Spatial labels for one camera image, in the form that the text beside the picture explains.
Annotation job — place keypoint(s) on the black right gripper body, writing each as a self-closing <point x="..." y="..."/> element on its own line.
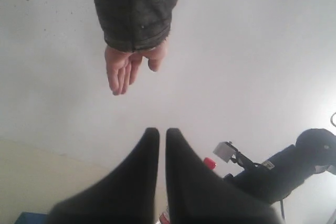
<point x="250" y="179"/>

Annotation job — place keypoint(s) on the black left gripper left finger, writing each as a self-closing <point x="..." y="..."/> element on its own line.
<point x="126" y="195"/>

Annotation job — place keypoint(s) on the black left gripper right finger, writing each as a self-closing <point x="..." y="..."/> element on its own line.
<point x="197" y="195"/>

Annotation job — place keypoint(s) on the clear plastic water bottle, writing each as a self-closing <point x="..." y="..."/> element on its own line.
<point x="164" y="217"/>

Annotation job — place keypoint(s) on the blue ring binder notebook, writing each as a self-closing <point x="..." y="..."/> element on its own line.
<point x="30" y="218"/>

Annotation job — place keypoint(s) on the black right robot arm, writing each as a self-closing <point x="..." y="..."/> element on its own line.
<point x="275" y="179"/>

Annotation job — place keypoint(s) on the grey knitted sleeve forearm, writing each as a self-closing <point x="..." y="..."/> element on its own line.
<point x="135" y="25"/>

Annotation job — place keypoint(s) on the person's open bare hand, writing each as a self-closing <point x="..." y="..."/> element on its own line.
<point x="122" y="67"/>

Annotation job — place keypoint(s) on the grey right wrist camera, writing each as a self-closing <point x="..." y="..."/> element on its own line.
<point x="225" y="151"/>

